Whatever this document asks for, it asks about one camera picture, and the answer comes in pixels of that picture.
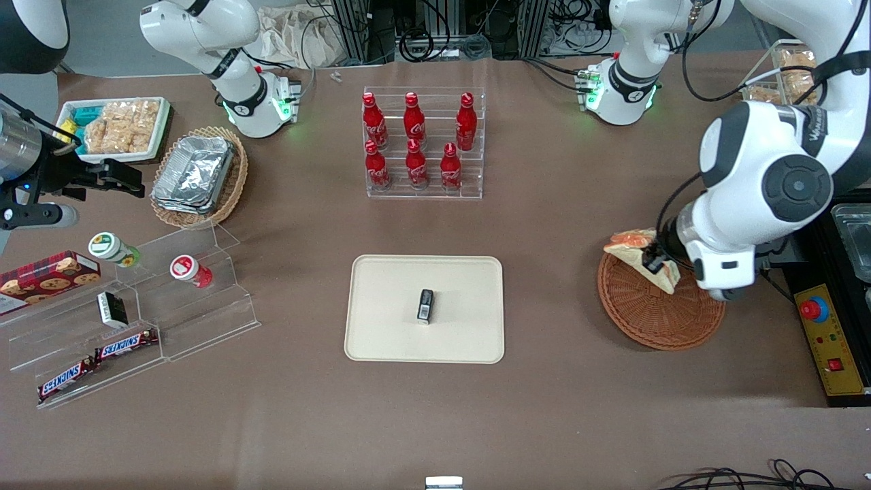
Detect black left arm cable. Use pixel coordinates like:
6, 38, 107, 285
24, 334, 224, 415
655, 0, 855, 233

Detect white rectangular plastic tray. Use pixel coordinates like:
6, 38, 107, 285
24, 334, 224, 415
54, 97, 172, 165

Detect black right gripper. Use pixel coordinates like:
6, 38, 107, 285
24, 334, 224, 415
27, 146, 146, 205

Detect green lidded cup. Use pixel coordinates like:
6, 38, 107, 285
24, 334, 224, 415
88, 231, 142, 268

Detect red tartan cookie box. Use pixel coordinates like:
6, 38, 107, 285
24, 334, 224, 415
0, 250, 102, 316

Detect beige cloth bag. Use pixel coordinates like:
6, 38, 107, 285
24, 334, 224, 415
255, 5, 348, 69

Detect stacked aluminium foil trays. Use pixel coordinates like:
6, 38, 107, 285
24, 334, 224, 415
151, 135, 236, 216

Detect red lidded cup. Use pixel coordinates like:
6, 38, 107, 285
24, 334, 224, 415
169, 254, 214, 289

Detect aluminium frame post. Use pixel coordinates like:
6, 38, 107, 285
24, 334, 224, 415
330, 0, 373, 66
519, 0, 553, 59

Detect clear acrylic stepped shelf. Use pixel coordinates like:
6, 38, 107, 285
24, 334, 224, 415
0, 221, 262, 411

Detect round brown wicker basket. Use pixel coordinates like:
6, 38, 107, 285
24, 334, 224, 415
597, 250, 727, 352

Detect triangular white bread sandwich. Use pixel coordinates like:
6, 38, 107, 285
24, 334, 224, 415
604, 229, 682, 295

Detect black coiled cable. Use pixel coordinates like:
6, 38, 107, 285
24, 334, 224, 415
397, 27, 437, 64

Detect large clear rice cracker bag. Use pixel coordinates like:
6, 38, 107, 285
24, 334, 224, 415
83, 99, 161, 156

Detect red cola bottle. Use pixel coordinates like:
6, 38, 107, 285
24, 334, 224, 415
364, 140, 392, 192
406, 138, 430, 190
440, 142, 463, 192
404, 92, 427, 145
456, 92, 478, 152
362, 92, 389, 150

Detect beige plastic tray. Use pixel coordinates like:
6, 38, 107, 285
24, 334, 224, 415
344, 255, 506, 365

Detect oval tan wicker basket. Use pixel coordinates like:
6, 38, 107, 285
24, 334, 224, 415
150, 125, 250, 230

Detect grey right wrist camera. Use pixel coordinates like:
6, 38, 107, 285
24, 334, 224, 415
0, 203, 80, 230

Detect yellow emergency stop box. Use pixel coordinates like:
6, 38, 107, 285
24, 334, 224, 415
776, 191, 871, 409

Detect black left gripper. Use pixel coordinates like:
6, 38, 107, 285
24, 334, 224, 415
642, 216, 690, 274

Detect steel tray inside machine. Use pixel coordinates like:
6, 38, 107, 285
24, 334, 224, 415
832, 204, 871, 284

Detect small black white box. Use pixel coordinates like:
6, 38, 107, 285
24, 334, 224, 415
97, 291, 129, 329

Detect black floor cables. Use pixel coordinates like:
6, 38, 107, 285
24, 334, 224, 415
657, 459, 871, 490

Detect white wire basket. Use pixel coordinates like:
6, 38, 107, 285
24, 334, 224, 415
738, 39, 819, 104

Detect brown Snickers bar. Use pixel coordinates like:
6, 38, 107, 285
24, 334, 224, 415
94, 329, 160, 362
37, 357, 100, 403

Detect clear acrylic bottle rack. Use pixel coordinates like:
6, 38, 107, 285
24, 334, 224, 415
362, 85, 487, 200

